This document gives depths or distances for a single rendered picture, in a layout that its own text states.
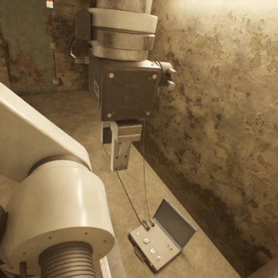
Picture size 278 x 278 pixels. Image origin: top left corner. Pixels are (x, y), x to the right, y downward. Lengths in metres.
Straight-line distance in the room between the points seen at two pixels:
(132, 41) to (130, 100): 0.13
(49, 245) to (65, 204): 0.11
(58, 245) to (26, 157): 0.34
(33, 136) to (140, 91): 0.42
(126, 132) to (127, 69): 0.14
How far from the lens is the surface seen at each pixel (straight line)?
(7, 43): 4.22
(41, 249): 0.59
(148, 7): 0.46
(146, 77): 0.41
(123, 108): 0.42
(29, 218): 0.56
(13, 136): 0.71
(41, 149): 0.72
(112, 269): 1.33
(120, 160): 0.54
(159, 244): 1.73
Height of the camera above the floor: 1.58
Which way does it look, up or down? 33 degrees down
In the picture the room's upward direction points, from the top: 9 degrees clockwise
